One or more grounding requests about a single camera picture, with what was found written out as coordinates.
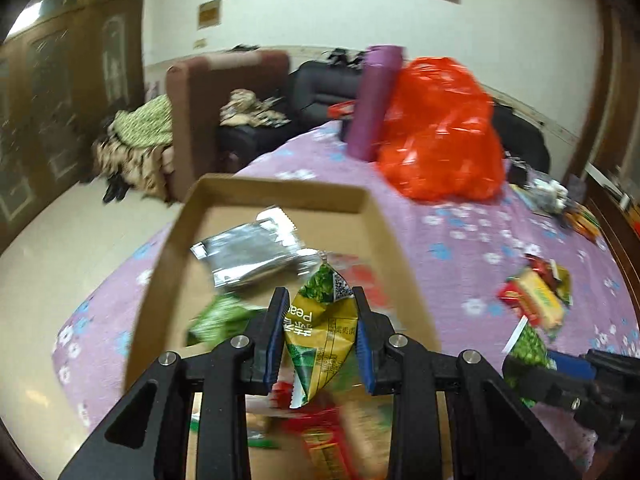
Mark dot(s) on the silver foil snack packet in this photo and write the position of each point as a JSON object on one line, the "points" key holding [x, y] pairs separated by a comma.
{"points": [[250, 255]]}

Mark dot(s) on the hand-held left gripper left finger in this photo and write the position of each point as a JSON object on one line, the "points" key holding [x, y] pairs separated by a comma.
{"points": [[277, 340]]}

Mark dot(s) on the cardboard box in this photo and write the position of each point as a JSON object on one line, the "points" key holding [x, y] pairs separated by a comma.
{"points": [[280, 195]]}

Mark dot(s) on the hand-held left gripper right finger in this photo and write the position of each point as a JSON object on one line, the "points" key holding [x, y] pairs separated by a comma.
{"points": [[362, 355]]}

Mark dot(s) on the red yellow-print snack packet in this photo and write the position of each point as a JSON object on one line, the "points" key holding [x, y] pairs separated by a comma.
{"points": [[320, 445]]}

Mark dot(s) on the wooden wardrobe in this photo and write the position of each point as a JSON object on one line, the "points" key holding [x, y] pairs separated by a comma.
{"points": [[65, 110]]}

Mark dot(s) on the small yellow-green snack packet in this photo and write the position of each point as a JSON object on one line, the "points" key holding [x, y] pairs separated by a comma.
{"points": [[564, 285]]}

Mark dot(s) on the green blanket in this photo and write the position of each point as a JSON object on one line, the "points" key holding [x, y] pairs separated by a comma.
{"points": [[145, 122]]}

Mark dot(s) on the small black box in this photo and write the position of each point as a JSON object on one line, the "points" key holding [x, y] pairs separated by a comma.
{"points": [[519, 172]]}

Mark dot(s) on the purple rolled mat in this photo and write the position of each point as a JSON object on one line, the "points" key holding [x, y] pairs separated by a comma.
{"points": [[372, 100]]}

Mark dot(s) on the white plush toy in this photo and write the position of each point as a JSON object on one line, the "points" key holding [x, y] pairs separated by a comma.
{"points": [[550, 192]]}

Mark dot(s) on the green white-edged snack packet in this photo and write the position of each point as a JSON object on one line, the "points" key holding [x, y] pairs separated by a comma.
{"points": [[530, 350]]}

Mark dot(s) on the white box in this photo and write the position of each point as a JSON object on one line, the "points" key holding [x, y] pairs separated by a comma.
{"points": [[605, 177]]}

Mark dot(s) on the patterned cloth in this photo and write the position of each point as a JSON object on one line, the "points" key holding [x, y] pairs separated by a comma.
{"points": [[250, 107]]}

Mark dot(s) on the orange biscuit packet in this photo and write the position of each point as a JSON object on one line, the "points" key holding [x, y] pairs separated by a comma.
{"points": [[582, 222]]}

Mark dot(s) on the black shoes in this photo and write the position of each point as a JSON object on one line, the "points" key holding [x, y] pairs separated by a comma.
{"points": [[115, 190]]}

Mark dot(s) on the black sofa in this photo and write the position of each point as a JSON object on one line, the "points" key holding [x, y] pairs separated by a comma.
{"points": [[320, 90]]}

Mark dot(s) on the beige patterned blanket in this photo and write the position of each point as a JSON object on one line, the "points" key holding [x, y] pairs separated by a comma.
{"points": [[130, 165]]}

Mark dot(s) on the wooden cabinet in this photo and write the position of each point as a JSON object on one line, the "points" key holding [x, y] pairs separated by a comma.
{"points": [[625, 260]]}

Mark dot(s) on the red plastic bag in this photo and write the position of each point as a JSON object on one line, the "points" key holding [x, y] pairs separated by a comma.
{"points": [[440, 125]]}

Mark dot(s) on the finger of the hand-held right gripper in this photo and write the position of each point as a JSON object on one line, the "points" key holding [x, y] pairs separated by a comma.
{"points": [[545, 385], [570, 366]]}

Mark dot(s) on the wall plaque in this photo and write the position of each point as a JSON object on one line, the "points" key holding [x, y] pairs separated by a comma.
{"points": [[209, 15]]}

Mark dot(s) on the small red box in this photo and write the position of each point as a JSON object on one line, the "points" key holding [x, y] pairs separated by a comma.
{"points": [[342, 109]]}

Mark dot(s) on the purple floral tablecloth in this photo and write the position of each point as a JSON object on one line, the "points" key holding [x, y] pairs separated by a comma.
{"points": [[450, 260]]}

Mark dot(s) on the yellow cracker packet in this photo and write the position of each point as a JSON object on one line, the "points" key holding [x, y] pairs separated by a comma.
{"points": [[537, 297]]}

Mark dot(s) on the brown armchair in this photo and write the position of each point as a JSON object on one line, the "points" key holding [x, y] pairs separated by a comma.
{"points": [[200, 110]]}

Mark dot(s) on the paper booklet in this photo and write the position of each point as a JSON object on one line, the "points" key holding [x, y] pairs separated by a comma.
{"points": [[525, 200]]}

